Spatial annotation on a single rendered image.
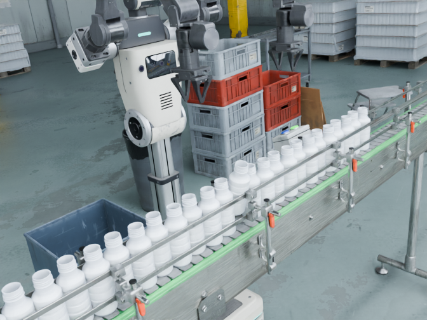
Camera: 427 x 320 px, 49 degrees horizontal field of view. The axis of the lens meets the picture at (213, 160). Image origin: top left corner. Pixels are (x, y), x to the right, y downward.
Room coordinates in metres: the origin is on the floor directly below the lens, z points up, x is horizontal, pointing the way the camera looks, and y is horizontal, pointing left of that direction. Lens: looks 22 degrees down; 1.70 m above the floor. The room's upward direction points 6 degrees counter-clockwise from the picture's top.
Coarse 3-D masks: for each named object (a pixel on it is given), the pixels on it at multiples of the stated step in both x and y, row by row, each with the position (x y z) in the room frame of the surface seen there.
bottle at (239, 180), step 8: (240, 160) 1.19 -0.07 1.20; (240, 168) 1.16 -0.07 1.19; (232, 176) 1.18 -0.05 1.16; (240, 176) 1.16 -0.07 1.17; (248, 176) 1.18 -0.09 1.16; (232, 184) 1.16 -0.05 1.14; (240, 184) 1.15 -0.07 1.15; (248, 184) 1.18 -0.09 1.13; (232, 192) 1.17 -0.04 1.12; (240, 192) 1.16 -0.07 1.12; (240, 208) 1.17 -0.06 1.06
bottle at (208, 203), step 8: (200, 192) 1.11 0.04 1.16; (208, 192) 1.09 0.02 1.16; (208, 200) 1.09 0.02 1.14; (216, 200) 1.11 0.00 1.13; (208, 208) 1.08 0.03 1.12; (216, 208) 1.09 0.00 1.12; (216, 216) 1.09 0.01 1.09; (208, 224) 1.08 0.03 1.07; (216, 224) 1.09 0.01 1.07; (208, 232) 1.08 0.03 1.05; (216, 232) 1.08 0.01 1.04; (216, 240) 1.08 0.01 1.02
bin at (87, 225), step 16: (80, 208) 1.49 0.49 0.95; (96, 208) 1.53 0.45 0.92; (112, 208) 1.51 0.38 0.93; (48, 224) 1.41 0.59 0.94; (64, 224) 1.44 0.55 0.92; (80, 224) 1.48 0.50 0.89; (96, 224) 1.52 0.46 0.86; (112, 224) 1.53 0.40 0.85; (128, 224) 1.45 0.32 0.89; (144, 224) 1.37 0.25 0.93; (32, 240) 1.30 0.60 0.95; (48, 240) 1.40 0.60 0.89; (64, 240) 1.44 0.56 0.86; (80, 240) 1.47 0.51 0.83; (96, 240) 1.52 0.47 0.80; (32, 256) 1.34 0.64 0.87; (48, 256) 1.23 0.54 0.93
